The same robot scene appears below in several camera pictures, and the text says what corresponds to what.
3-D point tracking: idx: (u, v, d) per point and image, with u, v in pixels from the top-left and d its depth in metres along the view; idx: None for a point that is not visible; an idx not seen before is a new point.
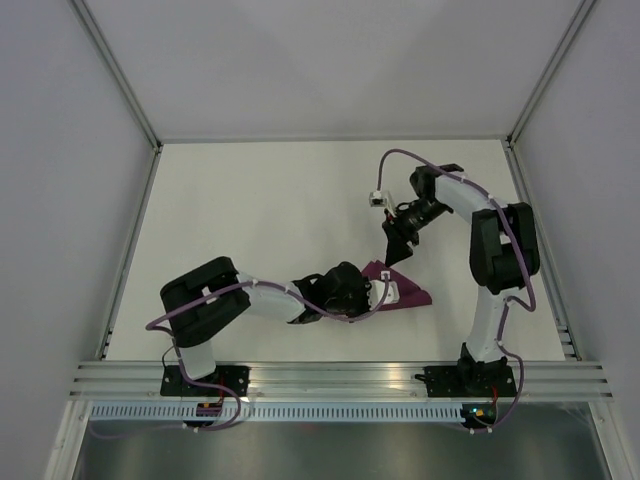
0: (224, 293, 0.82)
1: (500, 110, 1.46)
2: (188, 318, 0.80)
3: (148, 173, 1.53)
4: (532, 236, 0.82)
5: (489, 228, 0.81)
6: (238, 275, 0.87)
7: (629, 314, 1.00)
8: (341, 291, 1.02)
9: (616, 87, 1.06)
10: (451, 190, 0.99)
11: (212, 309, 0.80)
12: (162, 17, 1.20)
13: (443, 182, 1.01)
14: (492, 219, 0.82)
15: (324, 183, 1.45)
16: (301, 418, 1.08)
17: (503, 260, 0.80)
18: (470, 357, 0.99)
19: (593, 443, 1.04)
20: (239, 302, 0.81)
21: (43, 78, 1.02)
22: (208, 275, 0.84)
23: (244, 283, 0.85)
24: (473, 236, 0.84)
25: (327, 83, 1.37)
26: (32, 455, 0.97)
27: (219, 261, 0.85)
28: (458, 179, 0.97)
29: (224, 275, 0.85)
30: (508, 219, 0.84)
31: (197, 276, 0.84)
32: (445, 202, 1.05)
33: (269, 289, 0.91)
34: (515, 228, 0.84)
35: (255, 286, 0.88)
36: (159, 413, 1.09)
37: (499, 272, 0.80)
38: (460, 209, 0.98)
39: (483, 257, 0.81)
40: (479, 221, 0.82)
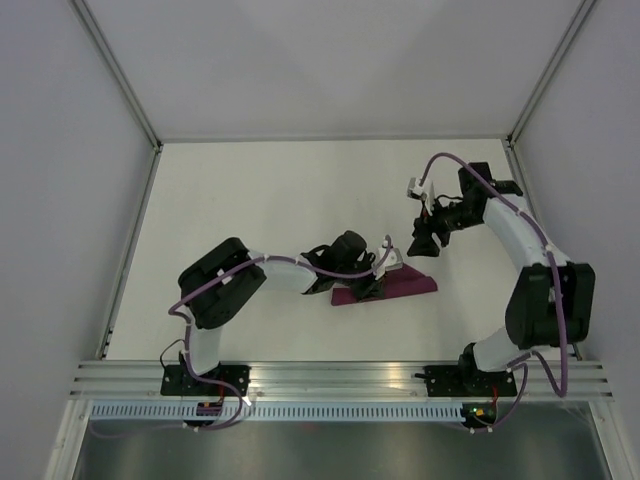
0: (239, 272, 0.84)
1: (500, 110, 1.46)
2: (209, 300, 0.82)
3: (148, 172, 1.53)
4: (587, 302, 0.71)
5: (538, 290, 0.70)
6: (249, 253, 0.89)
7: (630, 313, 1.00)
8: (348, 256, 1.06)
9: (615, 86, 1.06)
10: (501, 217, 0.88)
11: (231, 288, 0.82)
12: (163, 16, 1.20)
13: (496, 205, 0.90)
14: (546, 278, 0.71)
15: (324, 183, 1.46)
16: (301, 418, 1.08)
17: (544, 324, 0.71)
18: (472, 355, 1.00)
19: (593, 442, 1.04)
20: (257, 276, 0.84)
21: (43, 77, 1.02)
22: (221, 257, 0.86)
23: (256, 260, 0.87)
24: (517, 286, 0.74)
25: (328, 82, 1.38)
26: (32, 455, 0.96)
27: (230, 243, 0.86)
28: (513, 210, 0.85)
29: (236, 255, 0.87)
30: (563, 276, 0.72)
31: (211, 260, 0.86)
32: (490, 225, 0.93)
33: (281, 263, 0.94)
34: (567, 286, 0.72)
35: (267, 261, 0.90)
36: (159, 413, 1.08)
37: (535, 335, 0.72)
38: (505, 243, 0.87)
39: (522, 315, 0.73)
40: (528, 278, 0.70)
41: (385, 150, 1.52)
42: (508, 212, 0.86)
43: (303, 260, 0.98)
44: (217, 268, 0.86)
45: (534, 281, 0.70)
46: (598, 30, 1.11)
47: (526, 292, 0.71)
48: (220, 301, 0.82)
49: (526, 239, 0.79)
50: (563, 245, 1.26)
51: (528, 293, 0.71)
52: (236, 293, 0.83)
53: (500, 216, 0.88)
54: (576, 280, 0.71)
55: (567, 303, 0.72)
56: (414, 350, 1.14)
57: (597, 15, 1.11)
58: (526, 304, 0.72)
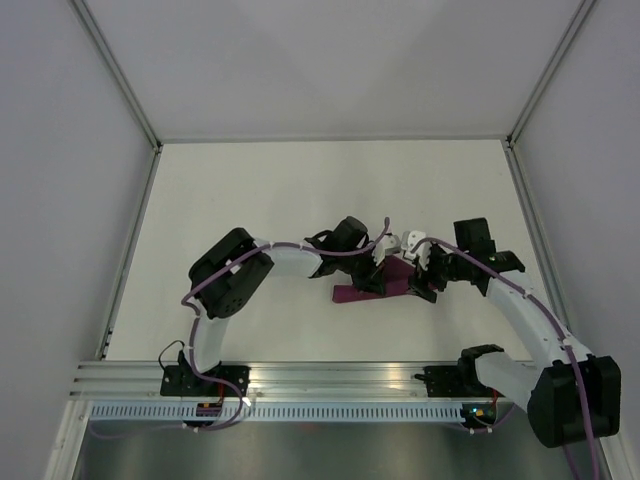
0: (246, 260, 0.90)
1: (500, 110, 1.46)
2: (221, 289, 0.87)
3: (148, 172, 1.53)
4: (613, 397, 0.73)
5: (564, 391, 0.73)
6: (255, 242, 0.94)
7: (630, 314, 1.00)
8: (352, 239, 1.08)
9: (615, 87, 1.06)
10: (508, 300, 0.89)
11: (240, 276, 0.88)
12: (163, 17, 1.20)
13: (500, 286, 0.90)
14: (572, 380, 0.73)
15: (324, 183, 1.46)
16: (301, 418, 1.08)
17: (573, 423, 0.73)
18: (471, 357, 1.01)
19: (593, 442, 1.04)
20: (263, 263, 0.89)
21: (43, 77, 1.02)
22: (228, 248, 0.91)
23: (262, 247, 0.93)
24: (540, 387, 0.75)
25: (328, 83, 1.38)
26: (32, 455, 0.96)
27: (236, 233, 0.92)
28: (521, 292, 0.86)
29: (242, 245, 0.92)
30: (584, 369, 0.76)
31: (219, 251, 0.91)
32: (493, 300, 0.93)
33: (286, 249, 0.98)
34: (589, 378, 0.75)
35: (273, 248, 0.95)
36: (159, 413, 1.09)
37: (565, 435, 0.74)
38: (514, 322, 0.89)
39: (549, 416, 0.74)
40: (552, 382, 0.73)
41: (385, 151, 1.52)
42: (514, 293, 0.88)
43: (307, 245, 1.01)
44: (225, 259, 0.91)
45: (560, 384, 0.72)
46: (598, 31, 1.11)
47: (555, 395, 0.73)
48: (232, 289, 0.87)
49: (542, 330, 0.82)
50: (562, 245, 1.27)
51: (557, 396, 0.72)
52: (247, 280, 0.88)
53: (507, 299, 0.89)
54: (600, 375, 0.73)
55: (591, 396, 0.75)
56: (413, 350, 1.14)
57: (598, 16, 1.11)
58: (555, 406, 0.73)
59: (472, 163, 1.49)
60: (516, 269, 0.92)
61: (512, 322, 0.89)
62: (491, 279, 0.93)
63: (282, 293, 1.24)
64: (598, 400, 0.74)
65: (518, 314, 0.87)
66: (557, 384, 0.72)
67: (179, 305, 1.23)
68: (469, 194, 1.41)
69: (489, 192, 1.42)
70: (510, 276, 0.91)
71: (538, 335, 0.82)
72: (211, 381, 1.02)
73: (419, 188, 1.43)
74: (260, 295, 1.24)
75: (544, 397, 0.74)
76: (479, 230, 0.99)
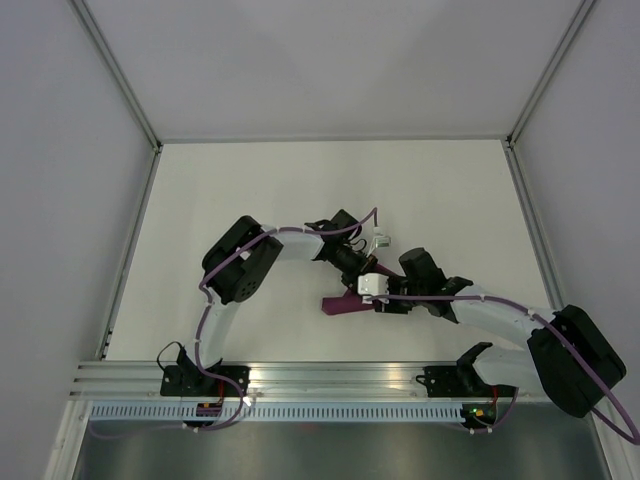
0: (255, 245, 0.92)
1: (499, 111, 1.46)
2: (235, 274, 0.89)
3: (148, 173, 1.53)
4: (599, 342, 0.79)
5: (552, 352, 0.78)
6: (262, 227, 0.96)
7: (630, 314, 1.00)
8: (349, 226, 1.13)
9: (616, 86, 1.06)
10: (474, 313, 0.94)
11: (251, 261, 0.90)
12: (162, 17, 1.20)
13: (460, 305, 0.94)
14: (554, 341, 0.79)
15: (324, 183, 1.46)
16: (301, 418, 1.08)
17: (588, 383, 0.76)
18: (468, 365, 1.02)
19: (593, 443, 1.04)
20: (274, 246, 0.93)
21: (43, 78, 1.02)
22: (237, 236, 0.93)
23: (270, 231, 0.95)
24: (539, 366, 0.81)
25: (327, 83, 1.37)
26: (31, 455, 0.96)
27: (242, 222, 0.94)
28: (477, 298, 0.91)
29: (250, 233, 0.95)
30: (561, 327, 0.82)
31: (228, 239, 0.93)
32: (465, 320, 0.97)
33: (290, 234, 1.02)
34: (571, 334, 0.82)
35: (278, 233, 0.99)
36: (159, 413, 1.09)
37: (590, 397, 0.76)
38: (485, 325, 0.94)
39: (564, 386, 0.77)
40: (538, 349, 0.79)
41: (384, 151, 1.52)
42: (473, 303, 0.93)
43: (308, 228, 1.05)
44: (235, 246, 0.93)
45: (547, 350, 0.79)
46: (598, 31, 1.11)
47: (549, 362, 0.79)
48: (245, 273, 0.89)
49: (509, 315, 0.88)
50: (563, 245, 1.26)
51: (551, 361, 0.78)
52: (258, 263, 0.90)
53: (472, 312, 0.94)
54: (573, 326, 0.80)
55: (583, 349, 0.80)
56: (413, 351, 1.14)
57: (598, 15, 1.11)
58: (558, 373, 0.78)
59: (472, 163, 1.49)
60: (465, 286, 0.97)
61: (491, 328, 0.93)
62: (452, 305, 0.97)
63: (282, 293, 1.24)
64: (590, 351, 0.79)
65: (489, 317, 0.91)
66: (546, 351, 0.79)
67: (178, 305, 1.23)
68: (469, 194, 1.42)
69: (489, 191, 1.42)
70: (463, 292, 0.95)
71: (510, 321, 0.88)
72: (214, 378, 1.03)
73: (419, 188, 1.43)
74: (259, 295, 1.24)
75: (545, 372, 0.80)
76: (423, 268, 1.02)
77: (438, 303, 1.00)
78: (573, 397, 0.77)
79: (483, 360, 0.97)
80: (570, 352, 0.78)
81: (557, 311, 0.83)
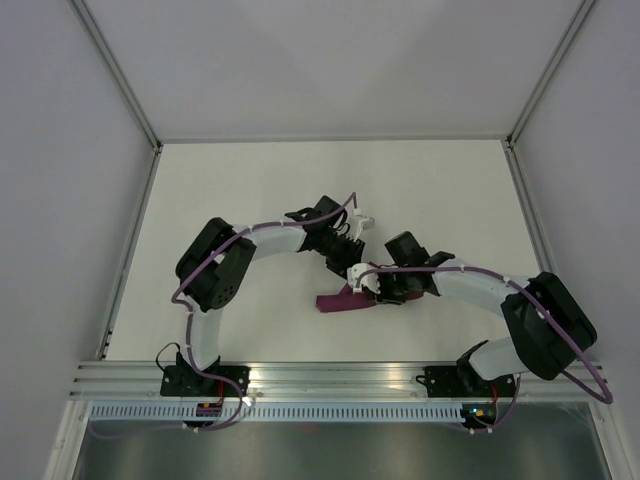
0: (227, 247, 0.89)
1: (499, 110, 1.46)
2: (208, 278, 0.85)
3: (148, 173, 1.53)
4: (572, 307, 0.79)
5: (525, 316, 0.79)
6: (234, 229, 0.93)
7: (630, 314, 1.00)
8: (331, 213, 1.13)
9: (616, 87, 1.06)
10: (455, 283, 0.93)
11: (223, 263, 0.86)
12: (162, 17, 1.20)
13: (441, 276, 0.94)
14: (527, 305, 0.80)
15: (323, 182, 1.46)
16: (302, 418, 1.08)
17: (558, 346, 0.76)
18: (468, 365, 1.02)
19: (593, 443, 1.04)
20: (246, 246, 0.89)
21: (43, 78, 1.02)
22: (208, 240, 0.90)
23: (242, 232, 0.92)
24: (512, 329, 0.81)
25: (327, 83, 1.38)
26: (31, 455, 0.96)
27: (212, 225, 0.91)
28: (457, 268, 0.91)
29: (222, 236, 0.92)
30: (536, 294, 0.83)
31: (200, 245, 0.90)
32: (448, 293, 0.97)
33: (266, 232, 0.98)
34: (546, 301, 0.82)
35: (253, 232, 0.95)
36: (159, 413, 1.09)
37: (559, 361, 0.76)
38: (468, 296, 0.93)
39: (534, 349, 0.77)
40: (510, 311, 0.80)
41: (384, 151, 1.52)
42: (454, 274, 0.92)
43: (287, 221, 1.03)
44: (207, 250, 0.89)
45: (519, 313, 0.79)
46: (598, 31, 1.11)
47: (521, 325, 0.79)
48: (219, 276, 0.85)
49: (486, 282, 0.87)
50: (563, 245, 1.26)
51: (522, 324, 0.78)
52: (231, 264, 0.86)
53: (453, 282, 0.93)
54: (548, 292, 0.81)
55: (557, 315, 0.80)
56: (412, 351, 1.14)
57: (598, 15, 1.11)
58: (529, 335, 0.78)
59: (472, 163, 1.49)
60: (447, 258, 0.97)
61: (474, 299, 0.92)
62: (433, 276, 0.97)
63: (282, 293, 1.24)
64: (563, 316, 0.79)
65: (468, 287, 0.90)
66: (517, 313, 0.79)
67: (178, 304, 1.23)
68: (468, 193, 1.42)
69: (489, 191, 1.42)
70: (444, 263, 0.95)
71: (487, 289, 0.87)
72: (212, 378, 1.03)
73: (419, 188, 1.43)
74: (259, 294, 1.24)
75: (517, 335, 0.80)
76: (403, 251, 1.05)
77: (421, 277, 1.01)
78: (542, 361, 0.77)
79: (478, 351, 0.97)
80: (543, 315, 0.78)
81: (532, 277, 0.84)
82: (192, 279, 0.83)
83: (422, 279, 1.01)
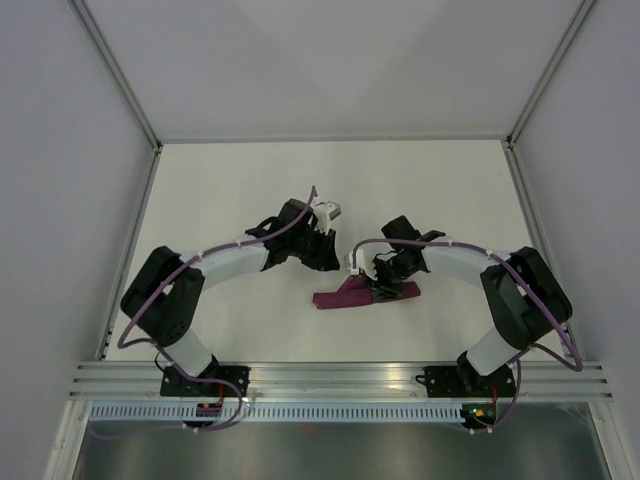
0: (175, 279, 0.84)
1: (498, 111, 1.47)
2: (157, 314, 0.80)
3: (148, 173, 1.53)
4: (549, 280, 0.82)
5: (504, 284, 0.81)
6: (181, 258, 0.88)
7: (629, 314, 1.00)
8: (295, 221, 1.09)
9: (615, 87, 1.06)
10: (444, 258, 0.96)
11: (172, 297, 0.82)
12: (162, 17, 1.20)
13: (431, 251, 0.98)
14: (506, 275, 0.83)
15: (323, 182, 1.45)
16: (301, 418, 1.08)
17: (533, 316, 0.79)
18: (468, 364, 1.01)
19: (593, 443, 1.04)
20: (193, 279, 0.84)
21: (43, 78, 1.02)
22: (154, 271, 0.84)
23: (190, 262, 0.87)
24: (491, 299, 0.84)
25: (327, 83, 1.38)
26: (31, 455, 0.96)
27: (156, 255, 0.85)
28: (446, 243, 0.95)
29: (168, 265, 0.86)
30: (516, 268, 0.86)
31: (144, 278, 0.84)
32: (438, 269, 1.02)
33: (218, 255, 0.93)
34: (526, 274, 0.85)
35: (202, 259, 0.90)
36: (159, 413, 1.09)
37: (533, 330, 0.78)
38: (457, 272, 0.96)
39: (510, 317, 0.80)
40: (490, 279, 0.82)
41: (384, 152, 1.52)
42: (442, 250, 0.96)
43: (245, 242, 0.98)
44: (154, 282, 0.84)
45: (498, 282, 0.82)
46: (598, 32, 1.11)
47: (498, 293, 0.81)
48: (169, 311, 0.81)
49: (470, 256, 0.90)
50: (562, 245, 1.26)
51: (499, 292, 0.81)
52: (181, 299, 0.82)
53: (442, 257, 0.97)
54: (527, 265, 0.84)
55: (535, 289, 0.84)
56: (413, 351, 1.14)
57: (597, 15, 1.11)
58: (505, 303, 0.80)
59: (472, 163, 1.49)
60: (439, 236, 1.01)
61: (462, 273, 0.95)
62: (423, 252, 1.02)
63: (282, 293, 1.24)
64: (540, 288, 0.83)
65: (454, 261, 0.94)
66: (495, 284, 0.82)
67: None
68: (468, 193, 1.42)
69: (489, 191, 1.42)
70: (436, 240, 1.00)
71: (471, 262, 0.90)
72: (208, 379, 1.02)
73: (419, 188, 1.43)
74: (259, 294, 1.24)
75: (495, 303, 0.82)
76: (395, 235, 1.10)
77: (412, 253, 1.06)
78: (516, 330, 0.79)
79: (473, 348, 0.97)
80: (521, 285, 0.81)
81: (513, 251, 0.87)
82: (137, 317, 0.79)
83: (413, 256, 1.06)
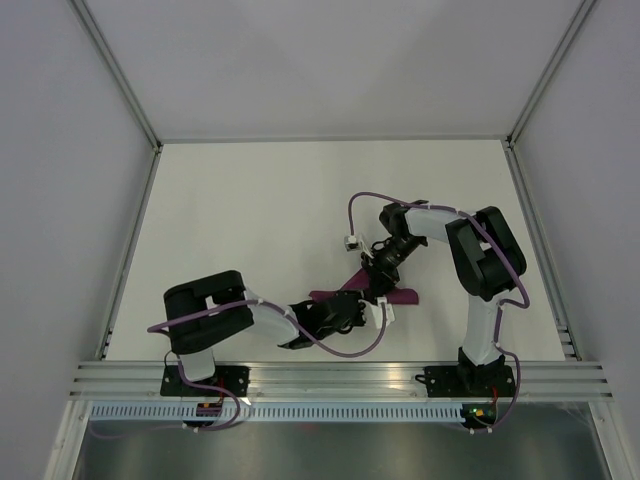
0: (229, 309, 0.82)
1: (498, 110, 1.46)
2: (190, 329, 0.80)
3: (148, 173, 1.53)
4: (508, 235, 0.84)
5: (466, 236, 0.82)
6: (244, 291, 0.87)
7: (628, 314, 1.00)
8: (333, 320, 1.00)
9: (615, 87, 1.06)
10: (423, 220, 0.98)
11: (216, 322, 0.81)
12: (162, 17, 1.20)
13: (412, 215, 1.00)
14: (469, 229, 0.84)
15: (323, 183, 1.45)
16: (301, 418, 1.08)
17: (490, 265, 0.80)
18: (469, 361, 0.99)
19: (594, 443, 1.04)
20: (243, 321, 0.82)
21: (43, 78, 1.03)
22: (216, 287, 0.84)
23: (249, 300, 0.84)
24: (454, 248, 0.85)
25: (327, 83, 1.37)
26: (31, 455, 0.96)
27: (229, 275, 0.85)
28: (425, 207, 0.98)
29: (230, 289, 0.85)
30: (481, 225, 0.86)
31: (205, 286, 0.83)
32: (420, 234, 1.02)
33: (269, 310, 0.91)
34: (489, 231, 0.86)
35: (258, 305, 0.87)
36: (160, 413, 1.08)
37: (489, 278, 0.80)
38: (436, 235, 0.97)
39: (468, 266, 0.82)
40: (454, 231, 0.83)
41: (385, 152, 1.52)
42: (423, 212, 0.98)
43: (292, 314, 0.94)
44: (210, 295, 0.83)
45: (462, 235, 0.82)
46: (598, 32, 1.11)
47: (459, 244, 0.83)
48: (203, 333, 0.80)
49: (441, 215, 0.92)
50: (562, 245, 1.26)
51: (461, 244, 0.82)
52: (218, 330, 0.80)
53: (421, 220, 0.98)
54: (489, 221, 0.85)
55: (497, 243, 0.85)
56: (413, 350, 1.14)
57: (598, 15, 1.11)
58: (465, 254, 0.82)
59: (471, 162, 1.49)
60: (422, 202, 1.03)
61: (436, 235, 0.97)
62: (406, 216, 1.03)
63: (281, 293, 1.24)
64: (500, 242, 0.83)
65: (429, 221, 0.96)
66: (457, 235, 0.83)
67: None
68: (469, 193, 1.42)
69: (489, 191, 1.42)
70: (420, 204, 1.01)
71: (444, 221, 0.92)
72: (208, 388, 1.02)
73: (419, 188, 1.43)
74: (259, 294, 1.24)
75: (457, 253, 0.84)
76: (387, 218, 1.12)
77: (397, 220, 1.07)
78: (473, 277, 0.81)
79: (466, 341, 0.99)
80: (484, 239, 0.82)
81: (478, 209, 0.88)
82: (175, 322, 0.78)
83: (398, 223, 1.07)
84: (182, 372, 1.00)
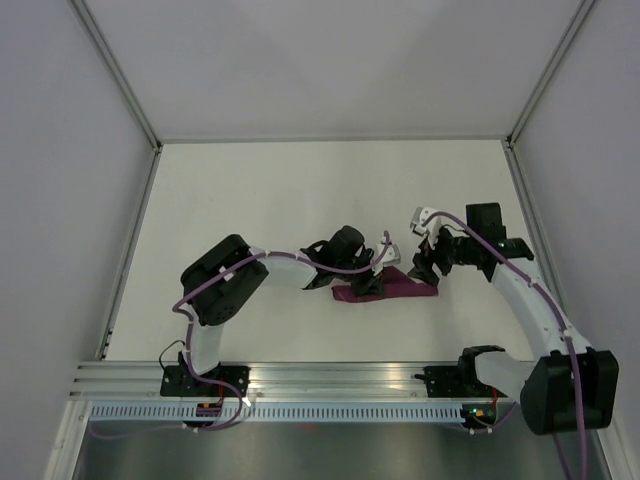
0: (242, 267, 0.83)
1: (499, 110, 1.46)
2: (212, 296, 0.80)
3: (148, 173, 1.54)
4: (606, 392, 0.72)
5: (558, 381, 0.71)
6: (251, 249, 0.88)
7: (629, 314, 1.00)
8: (346, 253, 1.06)
9: (616, 86, 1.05)
10: (517, 294, 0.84)
11: (235, 283, 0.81)
12: (162, 17, 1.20)
13: (505, 273, 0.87)
14: (566, 371, 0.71)
15: (323, 182, 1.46)
16: (301, 418, 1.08)
17: (564, 415, 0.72)
18: (470, 355, 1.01)
19: (593, 443, 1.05)
20: (258, 270, 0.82)
21: (44, 80, 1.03)
22: (223, 254, 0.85)
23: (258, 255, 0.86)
24: (535, 375, 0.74)
25: (328, 83, 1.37)
26: (32, 455, 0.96)
27: (230, 239, 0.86)
28: (525, 279, 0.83)
29: (237, 252, 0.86)
30: (582, 361, 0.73)
31: (212, 257, 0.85)
32: (499, 288, 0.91)
33: (281, 258, 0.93)
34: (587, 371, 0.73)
35: (267, 257, 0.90)
36: (160, 413, 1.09)
37: (555, 425, 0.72)
38: (518, 312, 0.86)
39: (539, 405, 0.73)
40: (547, 370, 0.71)
41: (385, 152, 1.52)
42: (518, 281, 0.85)
43: (304, 255, 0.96)
44: (219, 263, 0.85)
45: (554, 374, 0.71)
46: (598, 31, 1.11)
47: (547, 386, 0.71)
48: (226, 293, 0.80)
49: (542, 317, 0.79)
50: (562, 244, 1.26)
51: (548, 385, 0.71)
52: (241, 289, 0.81)
53: (515, 292, 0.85)
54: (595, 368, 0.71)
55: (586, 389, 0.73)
56: (415, 352, 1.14)
57: (597, 15, 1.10)
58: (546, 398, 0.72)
59: (472, 162, 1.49)
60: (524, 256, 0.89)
61: (520, 316, 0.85)
62: (498, 265, 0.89)
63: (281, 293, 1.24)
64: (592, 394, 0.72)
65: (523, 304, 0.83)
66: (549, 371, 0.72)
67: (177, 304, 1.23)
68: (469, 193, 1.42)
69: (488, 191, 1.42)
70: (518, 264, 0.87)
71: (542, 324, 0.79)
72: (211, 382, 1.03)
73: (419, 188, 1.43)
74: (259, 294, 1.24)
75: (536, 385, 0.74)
76: (493, 214, 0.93)
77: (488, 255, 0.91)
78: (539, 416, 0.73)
79: (487, 356, 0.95)
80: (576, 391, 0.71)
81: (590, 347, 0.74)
82: (196, 293, 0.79)
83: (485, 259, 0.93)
84: (189, 367, 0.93)
